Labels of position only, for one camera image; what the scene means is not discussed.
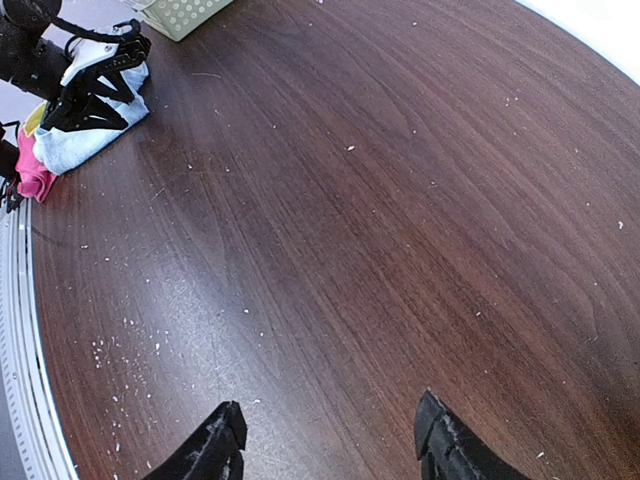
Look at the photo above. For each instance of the pink towel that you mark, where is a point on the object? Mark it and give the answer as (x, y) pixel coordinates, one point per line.
(35, 180)

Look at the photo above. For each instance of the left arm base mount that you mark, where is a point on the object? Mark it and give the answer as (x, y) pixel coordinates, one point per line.
(11, 199)

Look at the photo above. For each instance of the yellow patterned towel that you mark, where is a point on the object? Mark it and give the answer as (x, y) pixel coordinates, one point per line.
(35, 119)

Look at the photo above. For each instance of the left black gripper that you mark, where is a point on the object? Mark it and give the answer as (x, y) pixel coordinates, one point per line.
(36, 65)

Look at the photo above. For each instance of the aluminium front rail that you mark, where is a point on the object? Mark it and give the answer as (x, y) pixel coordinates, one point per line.
(35, 429)

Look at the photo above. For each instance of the light blue towel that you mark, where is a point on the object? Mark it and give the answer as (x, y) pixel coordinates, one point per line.
(61, 152)

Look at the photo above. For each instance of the green plastic basket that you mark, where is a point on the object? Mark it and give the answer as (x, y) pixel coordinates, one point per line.
(176, 19)

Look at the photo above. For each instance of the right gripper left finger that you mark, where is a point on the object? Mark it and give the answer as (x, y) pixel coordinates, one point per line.
(213, 451)

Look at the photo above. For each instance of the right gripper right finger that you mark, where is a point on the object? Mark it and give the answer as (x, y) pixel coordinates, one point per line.
(447, 448)

